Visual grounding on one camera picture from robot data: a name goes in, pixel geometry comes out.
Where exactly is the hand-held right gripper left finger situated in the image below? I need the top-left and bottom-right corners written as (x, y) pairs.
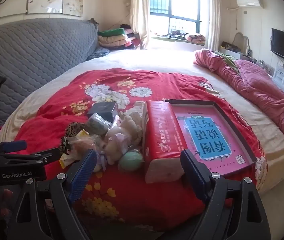
top-left (7, 149), bottom-right (98, 240)

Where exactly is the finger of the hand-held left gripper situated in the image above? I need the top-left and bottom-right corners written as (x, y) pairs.
top-left (0, 141), bottom-right (28, 153)
top-left (6, 147), bottom-right (61, 167)

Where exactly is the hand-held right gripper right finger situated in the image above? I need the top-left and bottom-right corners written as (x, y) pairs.
top-left (180, 149), bottom-right (278, 240)

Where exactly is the pink packet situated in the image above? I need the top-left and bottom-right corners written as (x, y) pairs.
top-left (68, 136), bottom-right (100, 160)

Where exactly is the leopard print scrunchie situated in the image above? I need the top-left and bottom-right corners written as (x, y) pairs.
top-left (59, 122), bottom-right (87, 154)

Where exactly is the white plush bear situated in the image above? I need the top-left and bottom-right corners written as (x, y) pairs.
top-left (102, 127), bottom-right (132, 165)

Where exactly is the green ball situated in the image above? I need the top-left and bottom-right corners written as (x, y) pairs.
top-left (118, 150), bottom-right (145, 172)

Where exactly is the green white tissue packet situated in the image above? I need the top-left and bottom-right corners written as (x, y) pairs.
top-left (86, 113), bottom-right (112, 137)

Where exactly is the grey cardboard box tray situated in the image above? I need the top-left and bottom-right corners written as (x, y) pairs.
top-left (164, 99), bottom-right (258, 178)

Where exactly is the yellow white snack packet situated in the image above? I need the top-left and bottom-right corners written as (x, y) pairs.
top-left (77, 129), bottom-right (90, 140)

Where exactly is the pink and blue book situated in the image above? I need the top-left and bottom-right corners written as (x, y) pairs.
top-left (170, 105), bottom-right (253, 177)

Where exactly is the red floral blanket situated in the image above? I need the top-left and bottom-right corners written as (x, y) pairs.
top-left (0, 67), bottom-right (266, 233)

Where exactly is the red tissue pack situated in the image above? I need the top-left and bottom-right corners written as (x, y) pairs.
top-left (142, 100), bottom-right (188, 183)

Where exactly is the black box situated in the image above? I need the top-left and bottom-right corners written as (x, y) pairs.
top-left (87, 101), bottom-right (119, 123)

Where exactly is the cream plush toy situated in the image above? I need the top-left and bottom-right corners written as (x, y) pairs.
top-left (118, 112), bottom-right (143, 145)

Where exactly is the grey quilted headboard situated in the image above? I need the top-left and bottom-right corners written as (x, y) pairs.
top-left (0, 17), bottom-right (99, 130)

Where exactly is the dark patterned pillow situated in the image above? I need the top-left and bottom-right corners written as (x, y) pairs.
top-left (86, 46), bottom-right (110, 61)

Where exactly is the pink quilt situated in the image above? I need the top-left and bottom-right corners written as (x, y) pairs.
top-left (193, 49), bottom-right (284, 145)

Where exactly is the green cloth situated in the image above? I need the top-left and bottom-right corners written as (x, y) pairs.
top-left (215, 51), bottom-right (241, 75)

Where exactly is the bed with cream sheet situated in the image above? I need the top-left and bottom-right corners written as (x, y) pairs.
top-left (0, 49), bottom-right (284, 195)

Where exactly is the white dressing table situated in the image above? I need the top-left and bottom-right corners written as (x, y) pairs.
top-left (219, 46), bottom-right (257, 64)

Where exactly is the stack of folded clothes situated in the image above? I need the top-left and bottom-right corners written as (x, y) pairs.
top-left (97, 24), bottom-right (142, 50)

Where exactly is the brown patterned cloth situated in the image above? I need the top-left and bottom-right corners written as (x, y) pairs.
top-left (88, 17), bottom-right (100, 29)

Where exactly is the folded patterned blanket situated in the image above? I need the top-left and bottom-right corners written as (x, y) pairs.
top-left (184, 33), bottom-right (206, 44)

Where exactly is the vanity mirror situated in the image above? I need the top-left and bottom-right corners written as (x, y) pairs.
top-left (232, 32), bottom-right (251, 53)

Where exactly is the dark clothes pile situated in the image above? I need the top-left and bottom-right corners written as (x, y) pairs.
top-left (157, 30), bottom-right (190, 39)

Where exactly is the cream curtain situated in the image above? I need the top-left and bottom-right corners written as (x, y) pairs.
top-left (205, 0), bottom-right (223, 52)
top-left (129, 0), bottom-right (150, 49)

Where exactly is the white air conditioner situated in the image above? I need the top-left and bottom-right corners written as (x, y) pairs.
top-left (235, 0), bottom-right (265, 8)

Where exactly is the window with dark frame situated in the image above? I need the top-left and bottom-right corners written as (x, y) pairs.
top-left (148, 0), bottom-right (202, 37)

